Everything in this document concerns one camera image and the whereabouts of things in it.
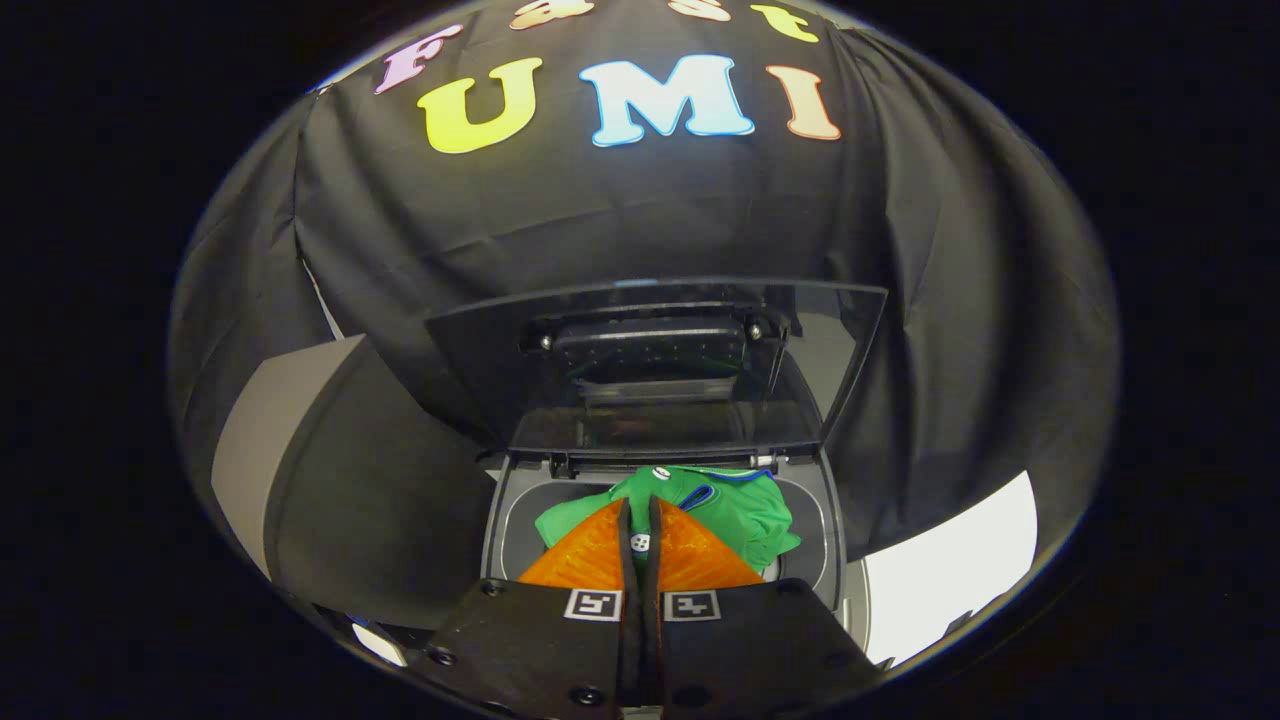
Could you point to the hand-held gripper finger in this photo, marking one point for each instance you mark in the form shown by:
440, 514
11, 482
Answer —
652, 620
628, 620

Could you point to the black backdrop cloth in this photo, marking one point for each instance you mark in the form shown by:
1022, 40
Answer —
600, 220

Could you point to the green polo shirt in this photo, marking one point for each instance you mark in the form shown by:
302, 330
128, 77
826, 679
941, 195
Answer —
740, 510

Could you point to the white board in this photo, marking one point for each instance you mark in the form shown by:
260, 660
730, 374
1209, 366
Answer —
950, 570

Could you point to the grey cabinet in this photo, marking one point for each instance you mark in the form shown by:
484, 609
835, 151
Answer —
370, 500

